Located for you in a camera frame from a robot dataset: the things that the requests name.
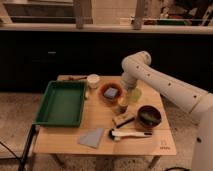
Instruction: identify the blue-grey cloth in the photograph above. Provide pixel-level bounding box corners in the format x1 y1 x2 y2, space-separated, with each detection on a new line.
78 128 104 148

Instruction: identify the white cup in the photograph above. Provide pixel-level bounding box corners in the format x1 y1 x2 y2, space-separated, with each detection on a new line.
87 74 100 89

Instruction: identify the dark brown bowl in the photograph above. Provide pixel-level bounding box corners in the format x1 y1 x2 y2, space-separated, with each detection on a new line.
137 105 162 129

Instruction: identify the brown spoon utensil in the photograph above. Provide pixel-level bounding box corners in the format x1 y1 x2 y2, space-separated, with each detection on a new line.
68 76 87 81

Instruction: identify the green plastic tray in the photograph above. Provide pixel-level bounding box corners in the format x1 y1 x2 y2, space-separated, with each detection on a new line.
35 81 86 127

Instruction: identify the wooden table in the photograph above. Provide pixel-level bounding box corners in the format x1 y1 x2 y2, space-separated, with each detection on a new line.
34 81 176 157

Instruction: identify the white black dish brush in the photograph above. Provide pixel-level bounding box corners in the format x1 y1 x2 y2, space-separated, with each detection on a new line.
109 129 152 141

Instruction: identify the wooden block with black edge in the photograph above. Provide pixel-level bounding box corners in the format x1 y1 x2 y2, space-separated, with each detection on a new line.
112 113 135 128

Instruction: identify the green translucent cup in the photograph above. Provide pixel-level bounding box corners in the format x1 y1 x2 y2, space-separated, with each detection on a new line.
131 88 142 103

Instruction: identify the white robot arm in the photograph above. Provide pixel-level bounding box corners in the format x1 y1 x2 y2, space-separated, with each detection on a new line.
121 51 213 171

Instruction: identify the green vegetable in bowl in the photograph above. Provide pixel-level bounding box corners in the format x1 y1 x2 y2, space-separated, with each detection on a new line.
141 113 160 125

